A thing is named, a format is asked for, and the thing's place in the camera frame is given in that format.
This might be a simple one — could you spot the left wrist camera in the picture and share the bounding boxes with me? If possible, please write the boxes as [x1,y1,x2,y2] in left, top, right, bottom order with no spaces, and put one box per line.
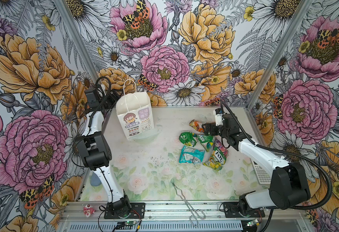
[85,86,106,110]

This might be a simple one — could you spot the aluminium front rail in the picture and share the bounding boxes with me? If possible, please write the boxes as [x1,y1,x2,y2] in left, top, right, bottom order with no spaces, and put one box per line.
[60,201,306,222]

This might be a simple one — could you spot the round green snack packet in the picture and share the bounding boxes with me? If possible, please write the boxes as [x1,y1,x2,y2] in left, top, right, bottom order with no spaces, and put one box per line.
[179,131,198,147]

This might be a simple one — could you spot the small green snack packet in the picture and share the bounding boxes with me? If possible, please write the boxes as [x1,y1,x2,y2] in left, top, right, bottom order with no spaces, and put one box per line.
[198,134,214,152]

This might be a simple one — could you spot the orange snack packet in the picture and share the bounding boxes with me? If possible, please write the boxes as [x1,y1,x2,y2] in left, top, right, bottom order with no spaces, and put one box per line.
[189,119,204,133]

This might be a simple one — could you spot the pink white small toy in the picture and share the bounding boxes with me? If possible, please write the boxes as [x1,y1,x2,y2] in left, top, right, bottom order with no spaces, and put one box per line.
[83,204,95,218]

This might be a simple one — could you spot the grey blue oval stone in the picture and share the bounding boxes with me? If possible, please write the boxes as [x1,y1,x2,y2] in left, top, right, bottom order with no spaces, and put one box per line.
[90,172,101,187]

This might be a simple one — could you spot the teal snack packet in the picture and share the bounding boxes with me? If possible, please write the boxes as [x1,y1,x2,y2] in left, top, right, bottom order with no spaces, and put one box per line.
[179,146,205,164]

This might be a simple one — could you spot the right black corrugated cable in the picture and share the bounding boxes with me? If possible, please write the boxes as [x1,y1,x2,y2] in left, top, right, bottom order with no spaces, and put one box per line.
[220,101,333,211]

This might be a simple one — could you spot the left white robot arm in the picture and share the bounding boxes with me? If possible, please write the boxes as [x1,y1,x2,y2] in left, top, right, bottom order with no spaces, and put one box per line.
[76,88,132,215]

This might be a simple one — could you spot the white printed paper bag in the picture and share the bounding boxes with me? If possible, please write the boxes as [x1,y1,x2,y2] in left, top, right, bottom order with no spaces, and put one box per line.
[116,79,155,140]

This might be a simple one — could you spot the white calculator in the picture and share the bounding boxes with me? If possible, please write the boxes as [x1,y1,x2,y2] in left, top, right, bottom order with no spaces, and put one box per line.
[251,160,271,185]

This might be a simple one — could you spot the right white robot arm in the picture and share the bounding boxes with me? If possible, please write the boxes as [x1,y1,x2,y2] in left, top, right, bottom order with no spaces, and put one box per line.
[202,114,310,215]

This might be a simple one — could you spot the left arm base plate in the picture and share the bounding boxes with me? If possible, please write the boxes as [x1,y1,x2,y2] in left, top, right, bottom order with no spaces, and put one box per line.
[103,202,146,219]

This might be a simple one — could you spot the metal wire tongs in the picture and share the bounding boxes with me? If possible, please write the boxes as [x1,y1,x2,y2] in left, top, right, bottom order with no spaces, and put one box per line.
[172,182,206,228]

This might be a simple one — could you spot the yellow green snack bag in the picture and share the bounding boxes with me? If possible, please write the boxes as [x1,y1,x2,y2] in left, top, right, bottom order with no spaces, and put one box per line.
[203,139,228,171]

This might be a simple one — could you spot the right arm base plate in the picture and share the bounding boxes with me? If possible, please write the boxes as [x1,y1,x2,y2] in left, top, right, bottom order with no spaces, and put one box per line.
[219,202,265,218]

